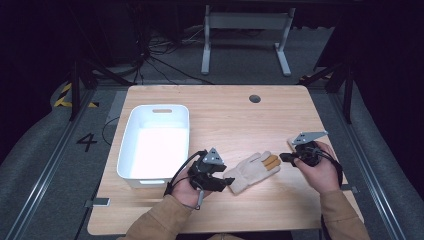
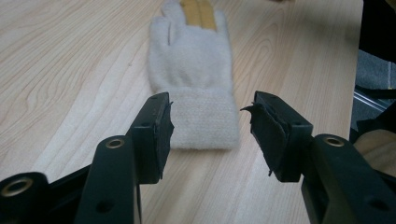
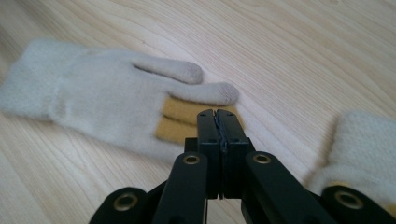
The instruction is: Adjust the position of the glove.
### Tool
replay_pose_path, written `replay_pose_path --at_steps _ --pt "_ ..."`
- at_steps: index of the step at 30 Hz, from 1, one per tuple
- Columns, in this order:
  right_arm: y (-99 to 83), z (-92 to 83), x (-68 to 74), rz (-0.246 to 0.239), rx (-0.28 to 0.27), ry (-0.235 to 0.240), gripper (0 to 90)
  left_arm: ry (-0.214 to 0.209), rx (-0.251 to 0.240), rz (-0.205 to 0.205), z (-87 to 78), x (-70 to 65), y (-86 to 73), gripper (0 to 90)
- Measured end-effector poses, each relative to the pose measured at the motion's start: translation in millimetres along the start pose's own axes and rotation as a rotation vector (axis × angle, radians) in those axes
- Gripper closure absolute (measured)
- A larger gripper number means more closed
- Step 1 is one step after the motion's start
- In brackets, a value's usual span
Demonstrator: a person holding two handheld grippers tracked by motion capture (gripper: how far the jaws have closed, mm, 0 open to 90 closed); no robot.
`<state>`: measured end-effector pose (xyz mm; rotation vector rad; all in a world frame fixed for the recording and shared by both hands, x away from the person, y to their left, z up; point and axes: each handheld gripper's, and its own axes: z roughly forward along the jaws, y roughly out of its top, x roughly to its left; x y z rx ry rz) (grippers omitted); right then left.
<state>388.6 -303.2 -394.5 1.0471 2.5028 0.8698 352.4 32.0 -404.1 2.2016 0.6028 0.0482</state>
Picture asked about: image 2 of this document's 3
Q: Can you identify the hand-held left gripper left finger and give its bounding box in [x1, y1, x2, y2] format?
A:
[127, 91, 175, 185]

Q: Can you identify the tan rounded object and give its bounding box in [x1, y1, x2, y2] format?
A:
[354, 129, 396, 179]

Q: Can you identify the white and tan knit glove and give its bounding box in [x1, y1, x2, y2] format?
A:
[147, 0, 241, 151]

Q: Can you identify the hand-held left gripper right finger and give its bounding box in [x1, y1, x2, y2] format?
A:
[240, 91, 314, 183]

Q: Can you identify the metal floor rail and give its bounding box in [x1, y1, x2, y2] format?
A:
[353, 89, 390, 114]

